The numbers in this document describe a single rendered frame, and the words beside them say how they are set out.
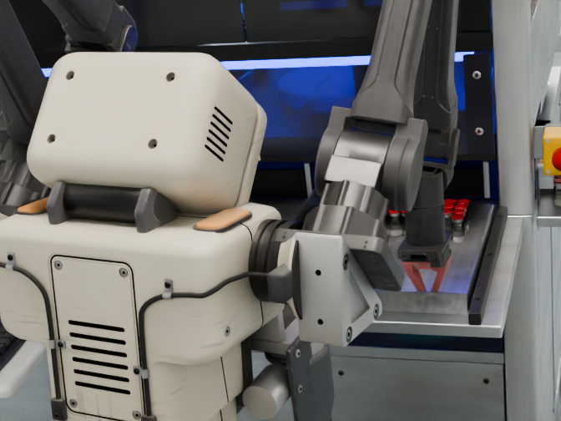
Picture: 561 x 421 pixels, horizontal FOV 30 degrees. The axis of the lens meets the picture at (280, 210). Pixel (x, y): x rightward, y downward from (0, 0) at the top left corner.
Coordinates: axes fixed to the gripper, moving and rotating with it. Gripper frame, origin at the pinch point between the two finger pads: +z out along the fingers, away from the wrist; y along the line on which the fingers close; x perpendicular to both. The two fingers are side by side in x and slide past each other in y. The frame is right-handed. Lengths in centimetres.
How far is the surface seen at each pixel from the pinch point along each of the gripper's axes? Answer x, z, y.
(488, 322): -9.1, 2.3, -2.5
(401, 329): 3.4, 3.6, -3.8
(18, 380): 64, 12, -13
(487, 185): -3.2, -6.1, 43.1
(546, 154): -14.6, -14.0, 34.1
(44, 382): 94, 38, 39
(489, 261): -7.3, -1.6, 13.3
